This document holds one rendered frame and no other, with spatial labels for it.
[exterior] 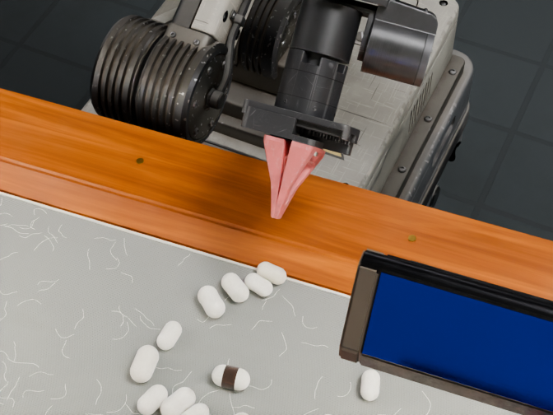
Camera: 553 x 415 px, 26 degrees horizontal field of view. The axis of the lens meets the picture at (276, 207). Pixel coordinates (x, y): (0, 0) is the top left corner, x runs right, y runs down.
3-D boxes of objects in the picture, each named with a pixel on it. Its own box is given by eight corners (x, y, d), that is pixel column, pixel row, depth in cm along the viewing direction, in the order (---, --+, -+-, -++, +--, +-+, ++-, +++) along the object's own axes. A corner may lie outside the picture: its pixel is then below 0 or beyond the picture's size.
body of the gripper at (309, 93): (344, 146, 107) (366, 65, 107) (238, 117, 109) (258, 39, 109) (355, 150, 113) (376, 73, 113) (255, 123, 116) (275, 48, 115)
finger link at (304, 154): (291, 225, 108) (318, 124, 107) (218, 204, 109) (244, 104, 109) (306, 225, 114) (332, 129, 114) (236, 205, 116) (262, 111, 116)
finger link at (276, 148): (317, 232, 107) (344, 131, 107) (242, 211, 109) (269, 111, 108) (330, 231, 114) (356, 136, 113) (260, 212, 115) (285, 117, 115)
